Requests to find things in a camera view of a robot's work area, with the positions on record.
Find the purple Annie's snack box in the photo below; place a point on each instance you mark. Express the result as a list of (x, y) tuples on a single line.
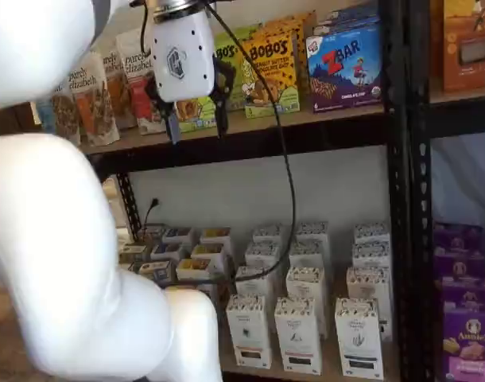
[(457, 236), (469, 294), (469, 350), (461, 264)]

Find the white box green strip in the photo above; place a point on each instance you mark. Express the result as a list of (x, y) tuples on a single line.
[(369, 284), (371, 232), (358, 338), (371, 254)]

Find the orange label granola bag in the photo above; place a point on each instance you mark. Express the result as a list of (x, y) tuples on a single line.
[(91, 107), (117, 87)]

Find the black metal shelf rack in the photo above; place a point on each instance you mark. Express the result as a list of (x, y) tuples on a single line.
[(421, 238), (397, 199)]

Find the yellow purely elizabeth box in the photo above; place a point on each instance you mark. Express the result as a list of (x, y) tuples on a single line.
[(215, 235), (206, 251), (195, 267)]

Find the blue Z Bar box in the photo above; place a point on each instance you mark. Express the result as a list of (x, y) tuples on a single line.
[(346, 24), (346, 71), (354, 10)]

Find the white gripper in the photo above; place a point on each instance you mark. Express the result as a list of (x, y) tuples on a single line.
[(183, 59)]

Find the orange snack box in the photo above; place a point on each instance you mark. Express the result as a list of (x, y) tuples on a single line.
[(469, 47), (437, 36)]

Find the yellow Bobo's peanut butter box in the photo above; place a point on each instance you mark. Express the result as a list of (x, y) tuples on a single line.
[(310, 40), (282, 63), (282, 28)]

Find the white box pink strip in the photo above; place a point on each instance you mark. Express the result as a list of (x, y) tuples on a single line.
[(312, 231), (306, 282), (308, 252), (298, 338)]

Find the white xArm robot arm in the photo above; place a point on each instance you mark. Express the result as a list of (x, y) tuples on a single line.
[(47, 238)]

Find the purely elizabeth granola bag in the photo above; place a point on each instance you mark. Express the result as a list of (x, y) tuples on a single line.
[(65, 115), (131, 40)]

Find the blue label granola bag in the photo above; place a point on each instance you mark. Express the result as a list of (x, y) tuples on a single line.
[(47, 117)]

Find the red label granola bag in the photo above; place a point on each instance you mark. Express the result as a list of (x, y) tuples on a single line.
[(141, 95)]

